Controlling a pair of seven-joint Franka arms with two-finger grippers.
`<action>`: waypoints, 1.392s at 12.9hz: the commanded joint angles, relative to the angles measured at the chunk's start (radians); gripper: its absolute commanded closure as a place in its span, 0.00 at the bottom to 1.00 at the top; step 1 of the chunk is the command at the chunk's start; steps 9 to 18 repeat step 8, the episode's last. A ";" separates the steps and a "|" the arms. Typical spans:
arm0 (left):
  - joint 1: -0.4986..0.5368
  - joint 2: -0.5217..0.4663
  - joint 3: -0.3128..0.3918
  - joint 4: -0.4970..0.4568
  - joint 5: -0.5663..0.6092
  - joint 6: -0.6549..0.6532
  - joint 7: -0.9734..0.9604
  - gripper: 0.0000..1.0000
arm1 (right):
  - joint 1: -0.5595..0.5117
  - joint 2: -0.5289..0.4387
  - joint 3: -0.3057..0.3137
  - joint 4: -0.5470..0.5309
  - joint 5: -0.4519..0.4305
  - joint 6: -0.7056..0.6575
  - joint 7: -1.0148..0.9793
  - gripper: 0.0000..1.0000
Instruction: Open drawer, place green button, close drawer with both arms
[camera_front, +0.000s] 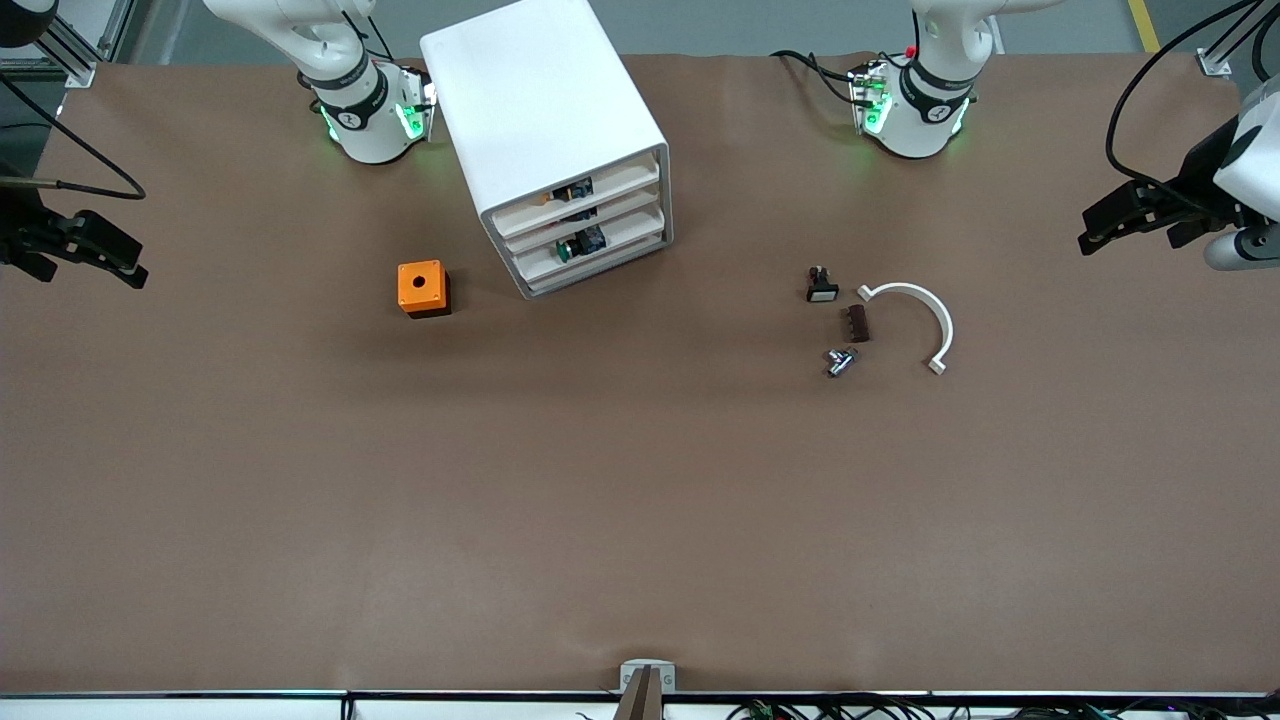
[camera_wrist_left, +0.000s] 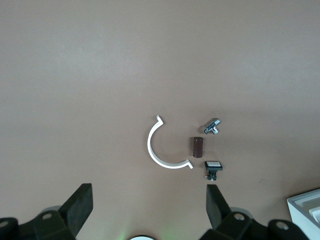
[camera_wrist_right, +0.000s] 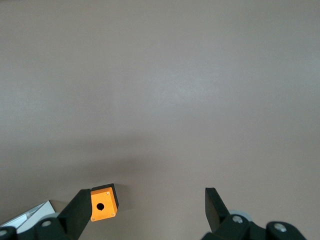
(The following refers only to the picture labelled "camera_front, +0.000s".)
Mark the green push button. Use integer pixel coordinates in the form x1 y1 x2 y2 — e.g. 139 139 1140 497
555 227 609 264

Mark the white plastic drawer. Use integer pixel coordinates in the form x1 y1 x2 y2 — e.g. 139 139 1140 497
520 228 671 297
500 185 665 259
490 155 663 239
510 207 668 278

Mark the orange button box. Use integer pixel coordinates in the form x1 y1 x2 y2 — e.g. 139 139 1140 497
397 260 453 320

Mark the white drawer cabinet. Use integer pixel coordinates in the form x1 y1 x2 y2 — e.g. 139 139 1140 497
419 0 675 301

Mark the base connector box green light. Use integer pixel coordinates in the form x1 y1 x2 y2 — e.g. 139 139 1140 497
398 63 439 141
848 58 894 136

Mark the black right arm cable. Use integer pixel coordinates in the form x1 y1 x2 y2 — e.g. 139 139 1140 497
0 72 148 202

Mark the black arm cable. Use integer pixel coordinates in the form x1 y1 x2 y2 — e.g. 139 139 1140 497
1104 0 1280 193
0 72 148 202

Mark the aluminium frame profile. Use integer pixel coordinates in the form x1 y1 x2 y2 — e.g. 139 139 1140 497
1195 0 1280 78
0 0 141 89

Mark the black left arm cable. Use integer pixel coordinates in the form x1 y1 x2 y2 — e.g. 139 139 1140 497
1104 0 1280 193

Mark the white curved plastic bracket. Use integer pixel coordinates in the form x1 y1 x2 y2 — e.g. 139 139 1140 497
857 282 955 377

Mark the black base cable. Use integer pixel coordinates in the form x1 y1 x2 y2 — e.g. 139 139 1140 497
770 48 863 106

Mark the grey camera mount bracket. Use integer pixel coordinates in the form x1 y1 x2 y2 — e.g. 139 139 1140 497
619 659 677 696

